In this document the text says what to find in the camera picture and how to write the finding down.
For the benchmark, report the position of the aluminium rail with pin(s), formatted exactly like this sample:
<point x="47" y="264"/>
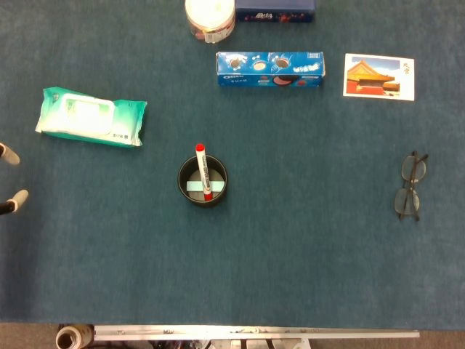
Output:
<point x="254" y="331"/>

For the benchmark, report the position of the red cap whiteboard marker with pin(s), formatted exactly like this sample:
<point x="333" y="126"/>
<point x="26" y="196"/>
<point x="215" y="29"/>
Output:
<point x="202" y="167"/>

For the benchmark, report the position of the black mesh pen holder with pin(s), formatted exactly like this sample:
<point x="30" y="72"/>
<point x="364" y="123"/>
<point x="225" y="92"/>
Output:
<point x="183" y="189"/>

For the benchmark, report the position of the palace picture postcard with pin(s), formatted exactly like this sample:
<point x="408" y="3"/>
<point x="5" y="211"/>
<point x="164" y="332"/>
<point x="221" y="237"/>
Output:
<point x="370" y="78"/>

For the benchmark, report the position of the dark blue rectangular box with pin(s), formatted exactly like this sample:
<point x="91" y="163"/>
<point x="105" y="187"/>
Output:
<point x="272" y="7"/>

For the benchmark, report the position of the blue felt table cloth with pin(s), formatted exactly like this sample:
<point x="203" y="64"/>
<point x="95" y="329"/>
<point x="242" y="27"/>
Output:
<point x="254" y="254"/>

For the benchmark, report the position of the green white wet wipes pack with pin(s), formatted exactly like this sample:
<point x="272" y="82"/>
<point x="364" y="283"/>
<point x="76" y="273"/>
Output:
<point x="87" y="116"/>

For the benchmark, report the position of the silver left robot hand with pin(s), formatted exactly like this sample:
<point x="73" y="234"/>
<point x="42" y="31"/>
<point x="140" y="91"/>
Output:
<point x="12" y="157"/>

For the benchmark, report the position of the clear plastic jar white lid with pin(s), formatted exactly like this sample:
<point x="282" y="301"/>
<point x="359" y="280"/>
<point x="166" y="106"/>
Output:
<point x="210" y="14"/>

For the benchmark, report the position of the thin-framed eyeglasses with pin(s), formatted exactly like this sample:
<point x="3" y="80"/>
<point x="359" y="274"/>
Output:
<point x="407" y="201"/>

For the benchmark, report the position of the pale blue flat eraser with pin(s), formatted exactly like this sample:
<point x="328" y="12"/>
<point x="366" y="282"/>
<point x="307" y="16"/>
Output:
<point x="218" y="185"/>

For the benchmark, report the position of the brown tape roll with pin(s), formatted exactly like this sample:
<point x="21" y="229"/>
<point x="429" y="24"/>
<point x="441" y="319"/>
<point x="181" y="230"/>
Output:
<point x="81" y="334"/>

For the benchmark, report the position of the blue Oreo cookie box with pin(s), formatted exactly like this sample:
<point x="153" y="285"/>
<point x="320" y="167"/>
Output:
<point x="254" y="78"/>

